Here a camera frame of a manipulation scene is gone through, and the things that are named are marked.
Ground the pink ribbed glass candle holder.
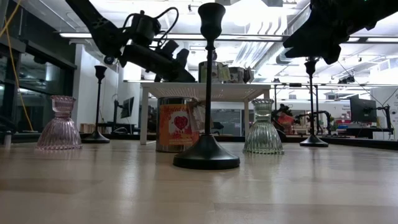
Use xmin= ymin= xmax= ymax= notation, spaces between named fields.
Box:
xmin=35 ymin=95 xmax=83 ymax=151

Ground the white metal shelf riser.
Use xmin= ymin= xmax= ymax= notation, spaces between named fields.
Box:
xmin=139 ymin=81 xmax=272 ymax=146

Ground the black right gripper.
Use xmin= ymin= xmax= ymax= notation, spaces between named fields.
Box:
xmin=283 ymin=0 xmax=374 ymax=65

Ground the yellow cable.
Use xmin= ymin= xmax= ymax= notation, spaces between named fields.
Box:
xmin=0 ymin=0 xmax=34 ymax=132

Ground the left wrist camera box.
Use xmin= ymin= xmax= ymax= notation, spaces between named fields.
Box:
xmin=129 ymin=10 xmax=162 ymax=47

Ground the black metal frame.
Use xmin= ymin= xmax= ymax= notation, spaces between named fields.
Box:
xmin=272 ymin=82 xmax=320 ymax=135

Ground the orange heart candle tin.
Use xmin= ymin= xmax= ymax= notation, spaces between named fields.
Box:
xmin=155 ymin=96 xmax=206 ymax=153

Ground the wooden slat box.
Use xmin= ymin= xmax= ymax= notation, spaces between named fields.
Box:
xmin=80 ymin=123 xmax=100 ymax=134

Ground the vanilla cake candle tin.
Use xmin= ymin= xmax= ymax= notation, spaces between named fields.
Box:
xmin=198 ymin=60 xmax=231 ymax=83

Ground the black camera cable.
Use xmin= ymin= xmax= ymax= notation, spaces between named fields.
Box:
xmin=123 ymin=6 xmax=180 ymax=47

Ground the black ceiling spotlight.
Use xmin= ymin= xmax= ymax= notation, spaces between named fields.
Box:
xmin=338 ymin=74 xmax=357 ymax=85

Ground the black computer monitor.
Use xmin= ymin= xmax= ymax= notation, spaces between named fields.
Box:
xmin=120 ymin=96 xmax=136 ymax=119
xmin=349 ymin=95 xmax=378 ymax=123

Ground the clear ribbed glass holder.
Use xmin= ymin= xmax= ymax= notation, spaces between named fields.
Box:
xmin=242 ymin=98 xmax=285 ymax=155

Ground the long ceiling light strip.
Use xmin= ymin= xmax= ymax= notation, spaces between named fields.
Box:
xmin=58 ymin=32 xmax=398 ymax=44

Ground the person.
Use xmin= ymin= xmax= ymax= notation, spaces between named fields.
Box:
xmin=272 ymin=104 xmax=296 ymax=134

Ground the tall black candlestick holder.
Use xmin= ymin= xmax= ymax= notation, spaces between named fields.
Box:
xmin=299 ymin=57 xmax=329 ymax=147
xmin=173 ymin=2 xmax=241 ymax=170
xmin=81 ymin=65 xmax=111 ymax=144

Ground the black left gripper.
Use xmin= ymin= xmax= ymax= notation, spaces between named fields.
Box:
xmin=119 ymin=40 xmax=196 ymax=83

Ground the dark office desk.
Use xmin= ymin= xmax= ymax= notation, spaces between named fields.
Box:
xmin=337 ymin=126 xmax=395 ymax=140

